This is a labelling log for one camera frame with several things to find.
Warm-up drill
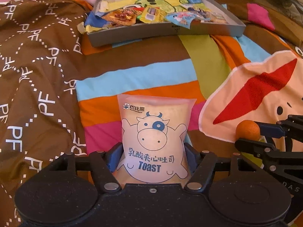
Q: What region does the small orange fruit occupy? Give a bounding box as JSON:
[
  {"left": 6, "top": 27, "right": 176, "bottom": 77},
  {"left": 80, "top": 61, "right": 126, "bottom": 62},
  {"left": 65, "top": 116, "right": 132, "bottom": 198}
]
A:
[{"left": 235, "top": 120, "right": 261, "bottom": 141}]

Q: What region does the white cow toast packet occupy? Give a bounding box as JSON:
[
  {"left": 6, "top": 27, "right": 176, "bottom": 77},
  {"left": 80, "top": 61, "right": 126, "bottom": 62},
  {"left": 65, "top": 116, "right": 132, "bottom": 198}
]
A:
[{"left": 114, "top": 94, "right": 196, "bottom": 186}]

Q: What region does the round rice cracker packet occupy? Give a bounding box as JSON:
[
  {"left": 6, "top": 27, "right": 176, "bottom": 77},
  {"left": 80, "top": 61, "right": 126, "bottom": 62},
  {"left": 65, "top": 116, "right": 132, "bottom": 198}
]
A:
[{"left": 206, "top": 11, "right": 227, "bottom": 24}]

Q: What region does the gold date snack packet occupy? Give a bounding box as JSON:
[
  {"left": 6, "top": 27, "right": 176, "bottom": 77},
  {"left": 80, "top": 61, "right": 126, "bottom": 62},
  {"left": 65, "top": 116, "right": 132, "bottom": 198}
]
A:
[{"left": 102, "top": 7, "right": 142, "bottom": 26}]

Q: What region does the yellow biscuit bar packet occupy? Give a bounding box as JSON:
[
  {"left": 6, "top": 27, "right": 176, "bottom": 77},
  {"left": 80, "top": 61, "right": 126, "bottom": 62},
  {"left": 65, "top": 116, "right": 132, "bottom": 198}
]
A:
[{"left": 139, "top": 6, "right": 167, "bottom": 24}]

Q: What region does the colourful striped cartoon blanket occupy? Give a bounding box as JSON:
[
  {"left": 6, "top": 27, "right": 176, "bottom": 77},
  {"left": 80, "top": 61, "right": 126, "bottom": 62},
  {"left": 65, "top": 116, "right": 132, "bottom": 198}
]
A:
[{"left": 76, "top": 0, "right": 302, "bottom": 156}]

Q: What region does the brown patterned PF blanket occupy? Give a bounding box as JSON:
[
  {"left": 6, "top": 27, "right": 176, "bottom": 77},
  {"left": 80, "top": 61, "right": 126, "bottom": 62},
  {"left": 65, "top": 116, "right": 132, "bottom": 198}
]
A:
[{"left": 1, "top": 0, "right": 91, "bottom": 226}]

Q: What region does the blue white stick sachet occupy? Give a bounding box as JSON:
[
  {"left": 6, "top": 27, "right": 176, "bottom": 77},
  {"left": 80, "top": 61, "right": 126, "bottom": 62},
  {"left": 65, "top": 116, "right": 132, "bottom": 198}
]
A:
[{"left": 187, "top": 7, "right": 209, "bottom": 19}]

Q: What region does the light blue snack packet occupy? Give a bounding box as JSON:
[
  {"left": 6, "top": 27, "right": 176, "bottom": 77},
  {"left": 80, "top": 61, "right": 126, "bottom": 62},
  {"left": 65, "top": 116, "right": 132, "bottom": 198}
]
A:
[{"left": 165, "top": 11, "right": 202, "bottom": 29}]

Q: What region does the grey cardboard tray box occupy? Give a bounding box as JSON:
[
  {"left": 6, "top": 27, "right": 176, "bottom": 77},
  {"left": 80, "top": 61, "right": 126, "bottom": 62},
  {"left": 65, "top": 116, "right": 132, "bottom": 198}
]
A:
[{"left": 77, "top": 0, "right": 245, "bottom": 47}]

